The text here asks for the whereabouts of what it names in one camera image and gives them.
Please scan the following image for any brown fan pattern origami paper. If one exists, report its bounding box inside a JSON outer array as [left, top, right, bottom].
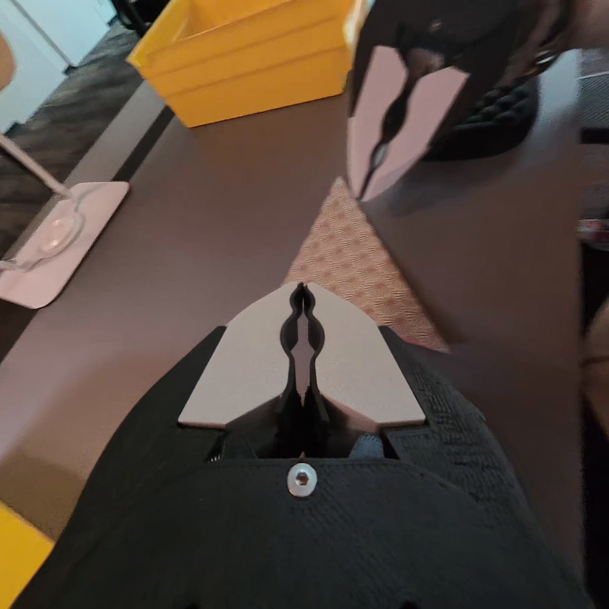
[[283, 175, 451, 352]]

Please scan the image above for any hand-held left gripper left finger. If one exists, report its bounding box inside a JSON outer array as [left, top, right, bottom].
[[177, 281, 304, 428]]

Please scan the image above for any black textured armrest pad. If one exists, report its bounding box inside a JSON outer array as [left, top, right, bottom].
[[422, 75, 541, 162]]

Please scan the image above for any white furniture panel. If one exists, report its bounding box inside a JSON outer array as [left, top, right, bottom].
[[0, 0, 117, 134]]

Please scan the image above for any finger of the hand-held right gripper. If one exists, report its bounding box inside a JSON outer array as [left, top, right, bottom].
[[362, 67, 471, 203], [346, 45, 411, 201]]

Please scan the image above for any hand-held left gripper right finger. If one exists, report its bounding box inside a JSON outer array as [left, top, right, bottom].
[[303, 281, 427, 427]]

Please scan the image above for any clear plastic rod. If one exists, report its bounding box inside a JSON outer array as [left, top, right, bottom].
[[0, 134, 75, 202]]

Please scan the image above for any white flat base plate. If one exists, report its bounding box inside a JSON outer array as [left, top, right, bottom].
[[0, 180, 131, 311]]

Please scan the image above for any yellow box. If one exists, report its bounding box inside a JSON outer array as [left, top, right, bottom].
[[126, 0, 369, 129], [0, 502, 56, 609]]

